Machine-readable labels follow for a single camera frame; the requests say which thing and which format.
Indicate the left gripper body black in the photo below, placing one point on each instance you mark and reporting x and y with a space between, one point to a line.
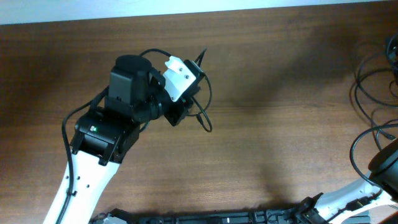
175 109

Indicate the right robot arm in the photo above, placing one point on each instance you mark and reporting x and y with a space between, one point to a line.
358 196

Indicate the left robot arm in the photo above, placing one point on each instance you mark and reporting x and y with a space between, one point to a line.
137 94

